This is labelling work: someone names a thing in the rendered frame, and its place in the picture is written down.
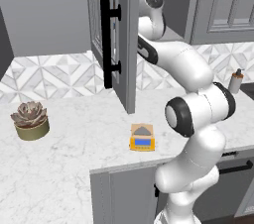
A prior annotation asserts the grey base cabinet door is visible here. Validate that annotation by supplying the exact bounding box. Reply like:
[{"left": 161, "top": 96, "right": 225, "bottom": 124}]
[{"left": 89, "top": 163, "right": 173, "bottom": 224}]

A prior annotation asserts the grey open cabinet door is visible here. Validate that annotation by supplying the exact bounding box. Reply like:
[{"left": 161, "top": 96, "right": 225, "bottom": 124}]
[{"left": 85, "top": 0, "right": 142, "bottom": 115}]

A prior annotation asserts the grey closed cabinet door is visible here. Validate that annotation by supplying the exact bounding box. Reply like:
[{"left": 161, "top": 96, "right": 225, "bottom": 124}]
[{"left": 190, "top": 0, "right": 254, "bottom": 46}]

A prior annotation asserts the black drawer handle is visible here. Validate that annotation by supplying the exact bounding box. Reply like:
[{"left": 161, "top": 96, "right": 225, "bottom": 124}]
[{"left": 218, "top": 160, "right": 254, "bottom": 175}]

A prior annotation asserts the succulent in olive pot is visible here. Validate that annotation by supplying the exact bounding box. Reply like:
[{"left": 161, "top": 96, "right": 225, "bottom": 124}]
[{"left": 10, "top": 100, "right": 51, "bottom": 142}]

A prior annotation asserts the yellow digital scale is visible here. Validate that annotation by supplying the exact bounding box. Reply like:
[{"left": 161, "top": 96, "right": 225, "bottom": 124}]
[{"left": 129, "top": 123, "right": 156, "bottom": 153}]

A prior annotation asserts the black cabinet door handle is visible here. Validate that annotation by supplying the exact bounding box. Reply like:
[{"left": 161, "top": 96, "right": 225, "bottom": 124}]
[{"left": 99, "top": 0, "right": 122, "bottom": 90}]

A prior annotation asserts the grey drawer front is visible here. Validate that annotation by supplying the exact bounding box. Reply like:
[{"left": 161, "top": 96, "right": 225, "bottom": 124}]
[{"left": 192, "top": 148, "right": 254, "bottom": 222}]

